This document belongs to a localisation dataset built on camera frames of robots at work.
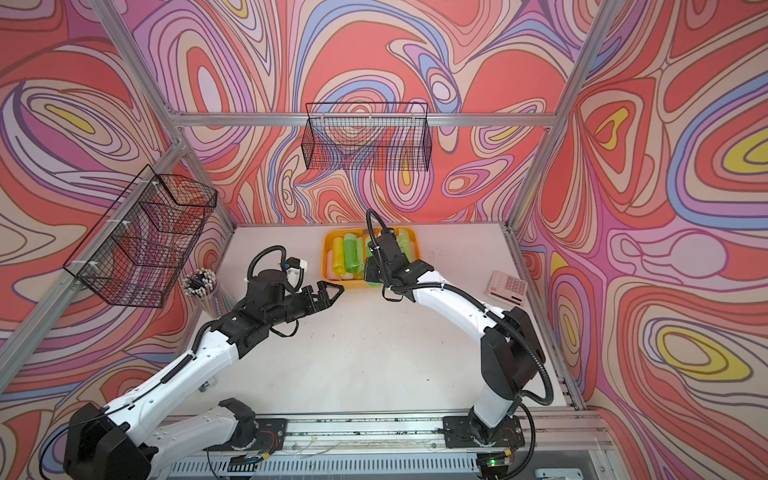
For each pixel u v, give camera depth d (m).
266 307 0.58
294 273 0.69
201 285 0.83
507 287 0.99
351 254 1.01
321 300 0.66
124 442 0.38
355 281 1.02
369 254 0.66
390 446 0.73
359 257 0.99
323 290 0.68
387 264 0.63
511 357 0.44
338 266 0.98
